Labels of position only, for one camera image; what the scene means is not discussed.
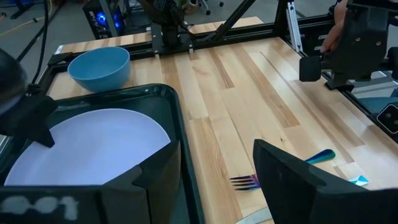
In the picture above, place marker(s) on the silver aluminium bracket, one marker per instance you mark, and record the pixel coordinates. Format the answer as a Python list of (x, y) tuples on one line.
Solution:
[(293, 25)]

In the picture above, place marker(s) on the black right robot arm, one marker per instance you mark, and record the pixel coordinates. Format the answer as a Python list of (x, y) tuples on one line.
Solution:
[(171, 34)]

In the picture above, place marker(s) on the person's forearm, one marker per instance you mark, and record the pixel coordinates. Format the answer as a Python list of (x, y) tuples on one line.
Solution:
[(339, 18)]

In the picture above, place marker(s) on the blue bowl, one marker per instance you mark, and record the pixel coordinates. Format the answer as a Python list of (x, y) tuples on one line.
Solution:
[(99, 68)]

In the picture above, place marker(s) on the black mounted device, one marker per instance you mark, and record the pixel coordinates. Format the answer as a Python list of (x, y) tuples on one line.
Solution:
[(357, 56)]

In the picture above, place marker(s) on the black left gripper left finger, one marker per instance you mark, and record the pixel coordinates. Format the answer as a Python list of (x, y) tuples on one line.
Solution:
[(124, 205)]

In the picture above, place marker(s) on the person's hand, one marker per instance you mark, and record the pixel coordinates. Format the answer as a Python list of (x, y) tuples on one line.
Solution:
[(326, 45)]

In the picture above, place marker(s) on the iridescent fork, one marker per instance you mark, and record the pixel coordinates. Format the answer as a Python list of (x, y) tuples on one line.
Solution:
[(245, 183)]

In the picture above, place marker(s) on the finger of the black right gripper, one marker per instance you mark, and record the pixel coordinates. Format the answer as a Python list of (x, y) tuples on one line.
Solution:
[(28, 121)]

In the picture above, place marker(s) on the lilac round plate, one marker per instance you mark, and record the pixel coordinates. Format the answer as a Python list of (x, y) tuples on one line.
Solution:
[(93, 146)]

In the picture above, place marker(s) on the black plastic tray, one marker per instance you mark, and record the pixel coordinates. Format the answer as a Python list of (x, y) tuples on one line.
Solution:
[(155, 99)]

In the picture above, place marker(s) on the black computer tower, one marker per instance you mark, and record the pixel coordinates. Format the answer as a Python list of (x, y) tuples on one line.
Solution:
[(99, 18)]

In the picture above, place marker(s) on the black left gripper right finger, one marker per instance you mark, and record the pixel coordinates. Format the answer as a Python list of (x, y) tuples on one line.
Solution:
[(311, 205)]

